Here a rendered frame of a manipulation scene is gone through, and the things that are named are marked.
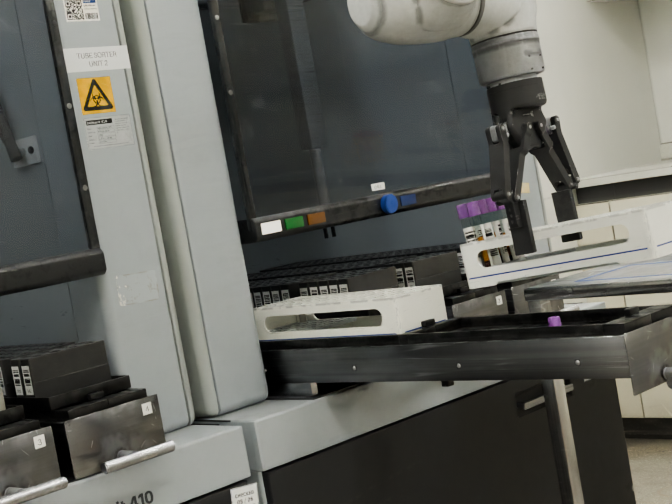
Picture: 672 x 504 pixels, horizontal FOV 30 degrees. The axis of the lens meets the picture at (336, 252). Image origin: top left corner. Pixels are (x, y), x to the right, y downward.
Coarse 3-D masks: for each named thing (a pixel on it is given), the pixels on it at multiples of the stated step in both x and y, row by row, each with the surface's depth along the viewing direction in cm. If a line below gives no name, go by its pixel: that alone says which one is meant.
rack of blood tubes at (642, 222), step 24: (600, 216) 158; (624, 216) 153; (648, 216) 151; (504, 240) 166; (624, 240) 164; (648, 240) 151; (480, 264) 170; (504, 264) 167; (528, 264) 164; (576, 264) 159; (600, 264) 156
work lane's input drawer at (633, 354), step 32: (448, 320) 169; (480, 320) 167; (512, 320) 163; (544, 320) 160; (576, 320) 156; (608, 320) 152; (640, 320) 141; (288, 352) 178; (320, 352) 173; (352, 352) 168; (384, 352) 164; (416, 352) 160; (448, 352) 156; (480, 352) 153; (512, 352) 149; (544, 352) 146; (576, 352) 142; (608, 352) 139; (640, 352) 139; (448, 384) 165; (640, 384) 139
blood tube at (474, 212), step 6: (468, 204) 169; (474, 204) 169; (468, 210) 170; (474, 210) 169; (474, 216) 169; (480, 216) 170; (474, 222) 169; (480, 222) 169; (474, 228) 170; (480, 228) 169; (480, 234) 169; (480, 240) 169; (486, 252) 169; (486, 258) 169; (486, 264) 169; (492, 264) 170
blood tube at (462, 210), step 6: (462, 204) 171; (462, 210) 170; (462, 216) 171; (468, 216) 171; (462, 222) 171; (468, 222) 171; (468, 228) 171; (468, 234) 171; (468, 240) 171; (474, 240) 171; (480, 258) 171
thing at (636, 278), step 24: (624, 264) 198; (648, 264) 192; (528, 288) 188; (552, 288) 184; (576, 288) 181; (600, 288) 178; (624, 288) 175; (648, 288) 172; (552, 384) 188; (552, 408) 189; (552, 432) 189; (576, 480) 189
